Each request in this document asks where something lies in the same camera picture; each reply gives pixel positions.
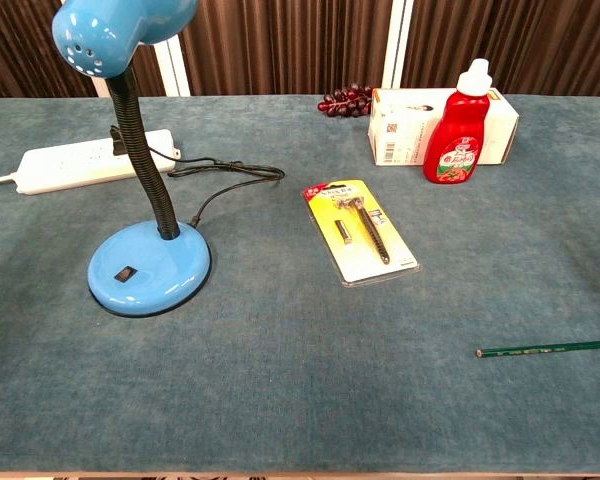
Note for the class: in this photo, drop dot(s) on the blue gooseneck desk lamp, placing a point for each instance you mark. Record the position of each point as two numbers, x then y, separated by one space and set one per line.
145 260

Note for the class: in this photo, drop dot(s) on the razor in blister pack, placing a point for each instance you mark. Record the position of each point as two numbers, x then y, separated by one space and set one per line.
358 231

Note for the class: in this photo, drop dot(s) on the blue-grey table cloth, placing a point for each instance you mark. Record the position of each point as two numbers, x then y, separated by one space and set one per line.
300 325

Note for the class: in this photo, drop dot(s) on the dark red grape bunch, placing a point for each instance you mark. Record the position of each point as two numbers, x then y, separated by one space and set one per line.
347 102

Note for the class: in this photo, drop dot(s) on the white cardboard box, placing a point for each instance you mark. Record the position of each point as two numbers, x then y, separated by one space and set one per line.
405 125

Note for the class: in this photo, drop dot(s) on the red ketchup squeeze bottle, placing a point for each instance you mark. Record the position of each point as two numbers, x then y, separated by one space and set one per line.
459 135

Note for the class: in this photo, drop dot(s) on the brown pleated curtain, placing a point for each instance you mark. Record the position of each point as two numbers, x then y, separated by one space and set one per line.
290 45

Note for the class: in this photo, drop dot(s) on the white power strip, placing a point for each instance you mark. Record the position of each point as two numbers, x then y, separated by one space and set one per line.
70 162

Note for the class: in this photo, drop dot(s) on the green pencil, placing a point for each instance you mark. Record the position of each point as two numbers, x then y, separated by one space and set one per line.
545 348

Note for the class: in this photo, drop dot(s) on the white window frame post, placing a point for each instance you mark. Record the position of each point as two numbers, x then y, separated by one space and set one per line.
399 42
172 70

